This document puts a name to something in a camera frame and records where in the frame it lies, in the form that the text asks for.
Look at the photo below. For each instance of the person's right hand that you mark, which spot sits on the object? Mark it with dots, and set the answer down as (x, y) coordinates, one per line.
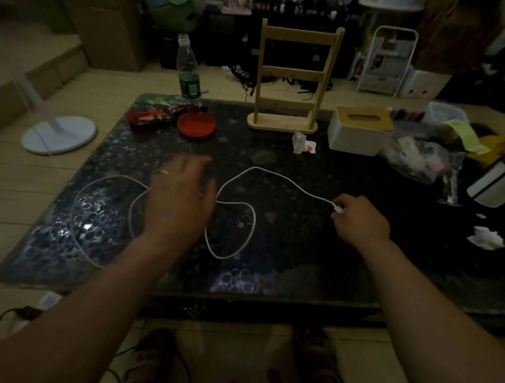
(363, 225)

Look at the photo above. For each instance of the person's left hand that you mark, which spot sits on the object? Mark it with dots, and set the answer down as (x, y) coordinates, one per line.
(177, 209)

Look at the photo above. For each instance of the person's left thumb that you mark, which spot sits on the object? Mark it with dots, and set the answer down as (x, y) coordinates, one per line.
(211, 195)

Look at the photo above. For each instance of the person's right fingers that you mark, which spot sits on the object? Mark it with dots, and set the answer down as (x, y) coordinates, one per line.
(344, 219)

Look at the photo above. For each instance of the person's right forearm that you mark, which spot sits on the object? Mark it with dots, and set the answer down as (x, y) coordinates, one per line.
(430, 315)

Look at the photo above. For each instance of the person's left forearm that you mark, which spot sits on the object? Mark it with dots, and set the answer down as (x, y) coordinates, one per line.
(79, 315)

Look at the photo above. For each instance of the red round lid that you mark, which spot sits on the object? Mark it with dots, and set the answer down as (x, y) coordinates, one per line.
(196, 124)

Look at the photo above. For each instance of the small white sachet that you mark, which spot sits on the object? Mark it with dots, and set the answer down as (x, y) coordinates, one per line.
(300, 143)

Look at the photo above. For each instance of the white tissue box wooden lid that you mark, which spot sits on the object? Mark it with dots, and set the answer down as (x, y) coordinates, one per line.
(359, 132)

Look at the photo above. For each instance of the red snack packet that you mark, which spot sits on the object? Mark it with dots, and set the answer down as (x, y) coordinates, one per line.
(154, 115)

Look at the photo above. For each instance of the clear plastic bag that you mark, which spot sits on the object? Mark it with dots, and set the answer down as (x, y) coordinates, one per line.
(424, 156)

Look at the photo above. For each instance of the clear bottle with green label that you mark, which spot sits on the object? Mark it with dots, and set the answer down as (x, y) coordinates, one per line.
(187, 67)

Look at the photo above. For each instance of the person's right shoe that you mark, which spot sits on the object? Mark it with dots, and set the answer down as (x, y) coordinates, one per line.
(315, 355)

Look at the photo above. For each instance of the person's shoe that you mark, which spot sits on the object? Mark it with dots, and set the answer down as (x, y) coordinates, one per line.
(154, 355)
(315, 355)

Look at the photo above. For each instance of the crumpled white tissue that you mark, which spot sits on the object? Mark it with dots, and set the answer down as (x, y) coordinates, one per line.
(486, 238)

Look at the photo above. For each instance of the clear plastic container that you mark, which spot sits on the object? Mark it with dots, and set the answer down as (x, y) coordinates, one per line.
(444, 113)

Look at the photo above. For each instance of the wooden rack stand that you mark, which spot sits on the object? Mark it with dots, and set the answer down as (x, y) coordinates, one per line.
(294, 75)

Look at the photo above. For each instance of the yellow-green paper slip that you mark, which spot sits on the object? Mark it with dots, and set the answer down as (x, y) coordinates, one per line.
(465, 136)

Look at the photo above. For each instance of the white box with black stripe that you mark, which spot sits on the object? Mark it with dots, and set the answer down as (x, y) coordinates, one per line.
(489, 187)

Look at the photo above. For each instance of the white storage box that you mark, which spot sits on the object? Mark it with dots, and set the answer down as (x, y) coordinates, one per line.
(428, 85)

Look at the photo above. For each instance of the yellow packet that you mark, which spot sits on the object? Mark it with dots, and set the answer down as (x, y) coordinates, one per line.
(491, 150)

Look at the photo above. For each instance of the white standing fan base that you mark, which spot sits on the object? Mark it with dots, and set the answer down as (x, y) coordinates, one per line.
(59, 134)

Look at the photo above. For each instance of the white step stool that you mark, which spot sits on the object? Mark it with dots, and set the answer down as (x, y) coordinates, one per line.
(388, 59)

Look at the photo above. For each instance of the person's left shoe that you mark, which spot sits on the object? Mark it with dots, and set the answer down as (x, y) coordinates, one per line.
(154, 355)

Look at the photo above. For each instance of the green bag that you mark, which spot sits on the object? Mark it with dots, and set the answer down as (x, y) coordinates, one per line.
(173, 15)

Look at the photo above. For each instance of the brown cardboard box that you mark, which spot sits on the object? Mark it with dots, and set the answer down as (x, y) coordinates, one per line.
(110, 33)

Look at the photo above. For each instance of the white power strip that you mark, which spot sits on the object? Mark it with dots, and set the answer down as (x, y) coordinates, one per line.
(50, 300)

